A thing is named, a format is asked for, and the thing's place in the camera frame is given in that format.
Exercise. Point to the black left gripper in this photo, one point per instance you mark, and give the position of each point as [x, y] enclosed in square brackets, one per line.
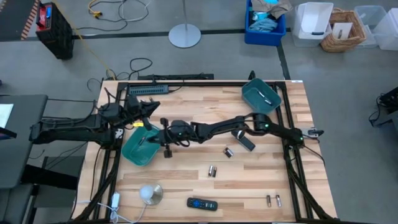
[133, 109]

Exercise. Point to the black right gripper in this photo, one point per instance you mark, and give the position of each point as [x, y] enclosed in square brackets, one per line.
[178, 130]

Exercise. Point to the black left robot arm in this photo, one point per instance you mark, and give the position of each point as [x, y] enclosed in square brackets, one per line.
[71, 132]

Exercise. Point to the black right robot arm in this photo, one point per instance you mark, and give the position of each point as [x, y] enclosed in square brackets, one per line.
[224, 126]

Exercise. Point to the teal plastic bin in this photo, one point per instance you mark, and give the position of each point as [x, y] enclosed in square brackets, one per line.
[252, 93]
[140, 155]

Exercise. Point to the grey multiport hub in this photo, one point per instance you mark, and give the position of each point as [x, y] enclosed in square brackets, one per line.
[148, 90]

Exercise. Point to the black power strip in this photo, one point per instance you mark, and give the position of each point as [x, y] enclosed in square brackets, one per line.
[174, 76]

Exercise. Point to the white bulb silver base lamp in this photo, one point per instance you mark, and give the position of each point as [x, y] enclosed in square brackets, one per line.
[152, 194]

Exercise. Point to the white power adapter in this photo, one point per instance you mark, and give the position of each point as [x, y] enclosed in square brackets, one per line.
[115, 200]

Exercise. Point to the black remote control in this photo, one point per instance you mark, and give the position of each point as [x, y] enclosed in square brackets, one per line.
[202, 204]

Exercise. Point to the grey round floor stand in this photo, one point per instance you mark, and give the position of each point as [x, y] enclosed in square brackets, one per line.
[184, 35]

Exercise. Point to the black silver-ringed flashlight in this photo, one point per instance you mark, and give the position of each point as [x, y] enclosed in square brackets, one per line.
[247, 143]

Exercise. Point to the black clamp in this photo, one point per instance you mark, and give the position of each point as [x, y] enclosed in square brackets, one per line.
[251, 75]

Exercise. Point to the red black equipment box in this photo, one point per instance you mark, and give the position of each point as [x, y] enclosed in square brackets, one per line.
[56, 37]

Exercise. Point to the black desk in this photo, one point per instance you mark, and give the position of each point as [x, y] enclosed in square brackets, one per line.
[25, 149]

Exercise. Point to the blue plastic crate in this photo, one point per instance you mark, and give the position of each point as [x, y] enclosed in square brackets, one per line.
[264, 39]

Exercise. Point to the white paper sheet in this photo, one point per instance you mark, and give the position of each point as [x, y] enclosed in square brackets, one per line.
[5, 115]

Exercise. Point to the grey-blue cloth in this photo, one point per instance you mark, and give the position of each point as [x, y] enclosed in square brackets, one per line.
[262, 25]

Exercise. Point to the brown cloth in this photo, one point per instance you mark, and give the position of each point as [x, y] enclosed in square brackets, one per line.
[273, 7]

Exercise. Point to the white plastic bin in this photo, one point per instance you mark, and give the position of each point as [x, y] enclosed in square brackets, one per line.
[311, 18]

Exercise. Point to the wicker basket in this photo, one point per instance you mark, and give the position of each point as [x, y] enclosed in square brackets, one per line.
[329, 43]

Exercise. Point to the white paper card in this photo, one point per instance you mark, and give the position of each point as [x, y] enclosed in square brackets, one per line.
[342, 29]

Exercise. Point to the clear plastic bin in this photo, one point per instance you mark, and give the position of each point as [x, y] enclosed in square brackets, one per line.
[370, 15]
[388, 31]

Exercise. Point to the left wrist camera yellow tag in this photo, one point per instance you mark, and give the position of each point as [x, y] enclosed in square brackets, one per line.
[137, 124]

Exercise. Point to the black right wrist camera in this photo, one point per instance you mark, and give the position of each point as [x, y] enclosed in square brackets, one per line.
[168, 153]

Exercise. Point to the black metal table frame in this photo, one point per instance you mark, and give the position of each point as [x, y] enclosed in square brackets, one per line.
[199, 84]

